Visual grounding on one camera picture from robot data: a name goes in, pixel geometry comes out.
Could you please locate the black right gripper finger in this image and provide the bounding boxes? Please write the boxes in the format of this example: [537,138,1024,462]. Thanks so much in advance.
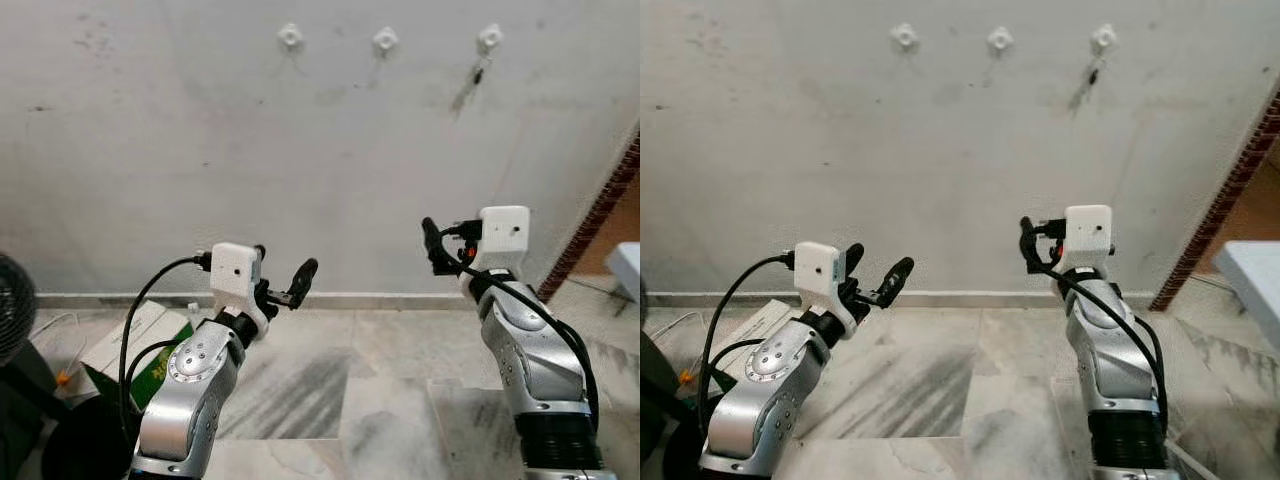
[420,216,453,277]
[1019,216,1047,276]

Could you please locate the green and white cardboard box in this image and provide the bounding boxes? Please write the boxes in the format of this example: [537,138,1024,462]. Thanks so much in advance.
[78,300,196,411]
[690,298,796,396]

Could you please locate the red brick pattern trim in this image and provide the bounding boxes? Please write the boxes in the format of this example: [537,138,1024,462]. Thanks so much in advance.
[537,125,641,303]
[1150,88,1280,311]

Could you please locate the white tiled table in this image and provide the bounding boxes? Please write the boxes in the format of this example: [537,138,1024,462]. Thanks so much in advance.
[605,242,641,301]
[1215,240,1280,351]

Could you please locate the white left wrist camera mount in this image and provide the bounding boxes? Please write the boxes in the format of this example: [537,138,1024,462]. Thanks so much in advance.
[210,242,269,333]
[795,241,859,336]

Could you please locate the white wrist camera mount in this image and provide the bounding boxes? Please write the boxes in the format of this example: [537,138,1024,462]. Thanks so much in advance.
[478,206,531,277]
[1062,205,1115,274]
[210,242,269,333]
[795,241,859,336]

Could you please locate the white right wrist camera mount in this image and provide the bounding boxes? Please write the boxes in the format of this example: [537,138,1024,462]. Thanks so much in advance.
[478,206,531,277]
[1062,205,1115,274]

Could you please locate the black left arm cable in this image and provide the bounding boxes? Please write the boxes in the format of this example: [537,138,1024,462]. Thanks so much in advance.
[118,254,213,446]
[698,252,798,441]

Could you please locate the thin white floor cable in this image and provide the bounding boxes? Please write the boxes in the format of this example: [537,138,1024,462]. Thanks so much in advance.
[35,311,91,346]
[655,309,707,337]

